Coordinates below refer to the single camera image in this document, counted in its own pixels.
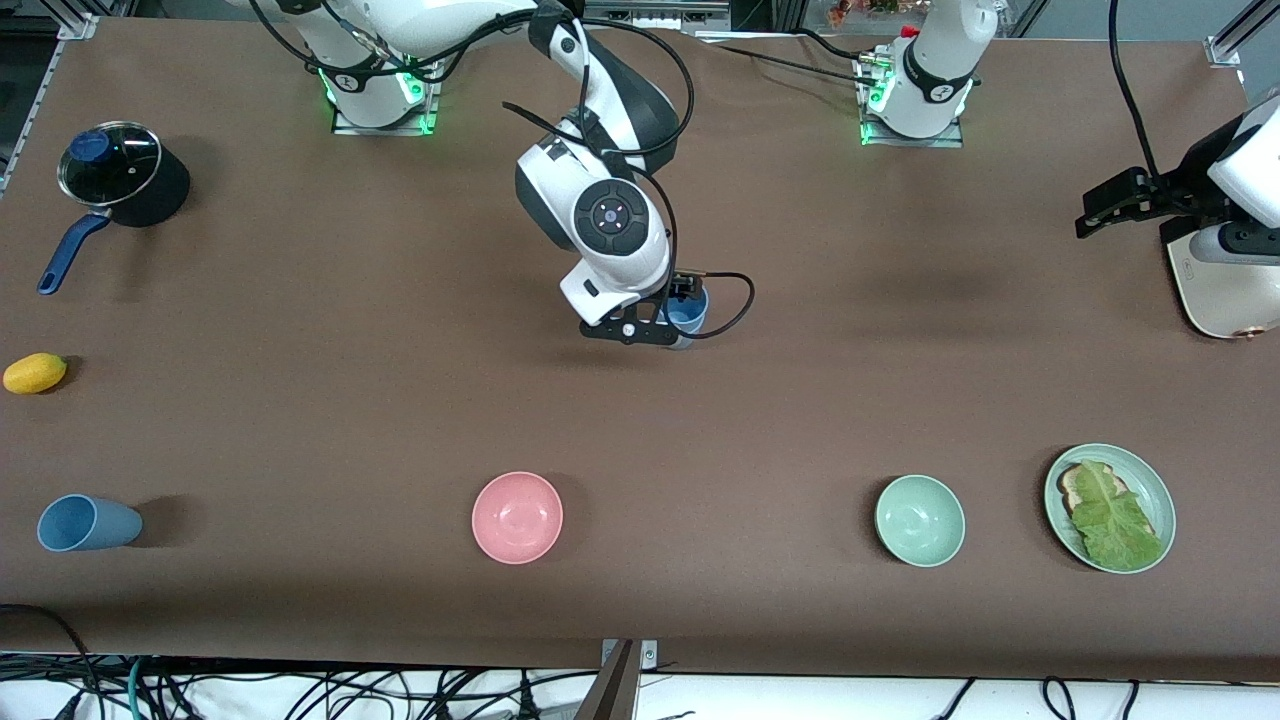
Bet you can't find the brown table cloth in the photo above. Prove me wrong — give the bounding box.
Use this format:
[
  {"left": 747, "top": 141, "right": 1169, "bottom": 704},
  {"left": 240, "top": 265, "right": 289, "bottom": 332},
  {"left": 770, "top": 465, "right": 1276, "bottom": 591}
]
[{"left": 0, "top": 20, "right": 1280, "bottom": 683}]

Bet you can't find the pink plastic bowl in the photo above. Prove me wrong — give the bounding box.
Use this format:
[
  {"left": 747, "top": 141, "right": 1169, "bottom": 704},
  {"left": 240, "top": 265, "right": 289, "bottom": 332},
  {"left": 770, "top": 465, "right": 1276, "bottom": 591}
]
[{"left": 471, "top": 471, "right": 564, "bottom": 565}]

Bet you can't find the pale green plate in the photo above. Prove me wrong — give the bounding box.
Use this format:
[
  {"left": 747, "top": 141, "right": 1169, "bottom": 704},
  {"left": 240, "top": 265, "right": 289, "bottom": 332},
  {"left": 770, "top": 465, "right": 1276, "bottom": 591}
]
[{"left": 1044, "top": 443, "right": 1177, "bottom": 575}]

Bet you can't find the toasted bread slice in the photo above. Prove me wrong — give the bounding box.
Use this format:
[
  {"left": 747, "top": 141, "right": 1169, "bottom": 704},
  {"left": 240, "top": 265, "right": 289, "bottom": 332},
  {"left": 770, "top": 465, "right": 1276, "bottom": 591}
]
[{"left": 1058, "top": 462, "right": 1159, "bottom": 536}]

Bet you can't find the green lettuce leaf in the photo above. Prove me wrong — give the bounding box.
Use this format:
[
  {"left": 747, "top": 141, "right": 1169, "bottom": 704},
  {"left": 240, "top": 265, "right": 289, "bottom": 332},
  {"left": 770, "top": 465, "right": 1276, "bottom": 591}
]
[{"left": 1070, "top": 460, "right": 1166, "bottom": 571}]

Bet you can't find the pale green bowl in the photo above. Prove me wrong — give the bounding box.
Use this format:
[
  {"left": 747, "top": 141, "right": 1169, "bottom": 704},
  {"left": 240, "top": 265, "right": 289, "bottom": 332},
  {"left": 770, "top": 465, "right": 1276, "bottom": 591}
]
[{"left": 874, "top": 474, "right": 967, "bottom": 568}]

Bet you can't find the glass lid with blue knob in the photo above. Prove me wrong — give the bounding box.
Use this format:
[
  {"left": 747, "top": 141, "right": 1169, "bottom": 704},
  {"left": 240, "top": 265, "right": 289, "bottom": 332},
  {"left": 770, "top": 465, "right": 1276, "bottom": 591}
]
[{"left": 58, "top": 122, "right": 163, "bottom": 208}]

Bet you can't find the yellow lemon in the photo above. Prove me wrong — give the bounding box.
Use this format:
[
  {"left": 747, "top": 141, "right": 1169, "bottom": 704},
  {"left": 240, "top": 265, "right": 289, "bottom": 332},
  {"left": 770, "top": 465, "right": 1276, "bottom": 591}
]
[{"left": 3, "top": 352, "right": 69, "bottom": 395}]

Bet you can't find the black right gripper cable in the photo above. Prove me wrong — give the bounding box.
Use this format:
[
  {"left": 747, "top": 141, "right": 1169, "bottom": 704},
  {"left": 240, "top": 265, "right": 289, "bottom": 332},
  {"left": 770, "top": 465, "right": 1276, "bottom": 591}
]
[{"left": 500, "top": 20, "right": 757, "bottom": 341}]

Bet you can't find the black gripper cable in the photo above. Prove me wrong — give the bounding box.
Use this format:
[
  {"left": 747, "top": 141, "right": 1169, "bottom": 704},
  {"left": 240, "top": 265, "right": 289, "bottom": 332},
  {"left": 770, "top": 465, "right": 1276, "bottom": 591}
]
[
  {"left": 500, "top": 20, "right": 757, "bottom": 341},
  {"left": 1108, "top": 0, "right": 1166, "bottom": 181}
]

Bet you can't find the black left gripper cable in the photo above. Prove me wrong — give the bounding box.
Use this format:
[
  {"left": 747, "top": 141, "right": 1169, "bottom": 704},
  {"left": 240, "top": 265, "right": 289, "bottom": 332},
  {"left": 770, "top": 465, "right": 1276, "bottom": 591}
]
[{"left": 1108, "top": 0, "right": 1166, "bottom": 181}]

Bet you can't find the aluminium frame rail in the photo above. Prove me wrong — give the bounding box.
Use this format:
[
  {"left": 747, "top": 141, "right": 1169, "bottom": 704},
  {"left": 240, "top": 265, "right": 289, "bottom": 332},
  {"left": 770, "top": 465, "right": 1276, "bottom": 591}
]
[
  {"left": 1205, "top": 0, "right": 1280, "bottom": 69},
  {"left": 0, "top": 10, "right": 101, "bottom": 196}
]

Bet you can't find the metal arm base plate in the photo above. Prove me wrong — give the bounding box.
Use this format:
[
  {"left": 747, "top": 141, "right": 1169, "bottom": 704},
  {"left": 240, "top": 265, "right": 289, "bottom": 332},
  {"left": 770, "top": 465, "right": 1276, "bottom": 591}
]
[
  {"left": 332, "top": 45, "right": 443, "bottom": 137},
  {"left": 856, "top": 50, "right": 966, "bottom": 150}
]

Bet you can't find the black base cable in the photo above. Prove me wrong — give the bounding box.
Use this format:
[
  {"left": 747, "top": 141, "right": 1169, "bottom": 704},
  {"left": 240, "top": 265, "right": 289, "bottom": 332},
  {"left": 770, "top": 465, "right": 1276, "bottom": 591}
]
[{"left": 690, "top": 30, "right": 881, "bottom": 83}]

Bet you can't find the grey metal post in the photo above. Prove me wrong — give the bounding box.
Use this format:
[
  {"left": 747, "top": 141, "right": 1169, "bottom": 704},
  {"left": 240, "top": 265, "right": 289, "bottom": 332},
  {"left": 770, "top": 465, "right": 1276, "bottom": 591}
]
[{"left": 575, "top": 640, "right": 643, "bottom": 720}]

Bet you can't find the black pot with blue handle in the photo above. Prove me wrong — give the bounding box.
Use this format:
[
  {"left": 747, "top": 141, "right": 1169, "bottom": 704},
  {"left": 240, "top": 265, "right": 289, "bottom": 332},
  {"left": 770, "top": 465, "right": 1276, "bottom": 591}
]
[{"left": 38, "top": 120, "right": 191, "bottom": 296}]

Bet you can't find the black floor cable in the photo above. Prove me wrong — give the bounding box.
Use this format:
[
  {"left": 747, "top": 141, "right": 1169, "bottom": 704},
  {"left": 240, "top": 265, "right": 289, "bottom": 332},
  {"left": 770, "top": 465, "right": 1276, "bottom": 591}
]
[{"left": 0, "top": 603, "right": 96, "bottom": 701}]

